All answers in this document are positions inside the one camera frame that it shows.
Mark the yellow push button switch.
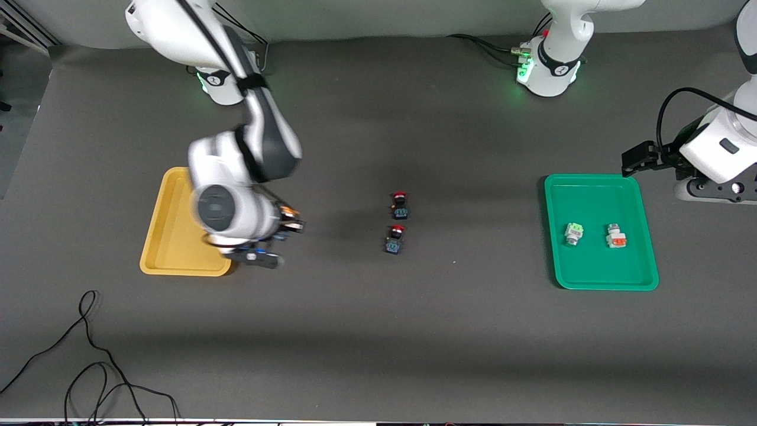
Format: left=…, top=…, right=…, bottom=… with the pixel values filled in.
left=278, top=204, right=300, bottom=240

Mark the yellow plastic tray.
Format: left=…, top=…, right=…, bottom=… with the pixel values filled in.
left=140, top=167, right=248, bottom=277

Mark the green plastic tray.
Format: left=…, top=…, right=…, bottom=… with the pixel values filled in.
left=544, top=173, right=659, bottom=291

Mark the dark grey table cover sheet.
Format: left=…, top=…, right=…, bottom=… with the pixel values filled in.
left=0, top=24, right=757, bottom=424

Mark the black right arm base cable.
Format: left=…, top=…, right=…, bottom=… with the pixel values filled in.
left=213, top=3, right=270, bottom=75

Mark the black arm base cable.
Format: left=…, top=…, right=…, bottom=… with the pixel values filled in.
left=447, top=13, right=554, bottom=67
left=213, top=3, right=270, bottom=75

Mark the black left arm base cable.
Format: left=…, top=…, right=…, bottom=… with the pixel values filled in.
left=447, top=13, right=554, bottom=67

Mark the thin black loose cable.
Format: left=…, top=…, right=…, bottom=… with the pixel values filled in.
left=0, top=290, right=181, bottom=426

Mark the aluminium frame rail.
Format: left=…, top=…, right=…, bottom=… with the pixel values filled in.
left=0, top=0, right=61, bottom=57

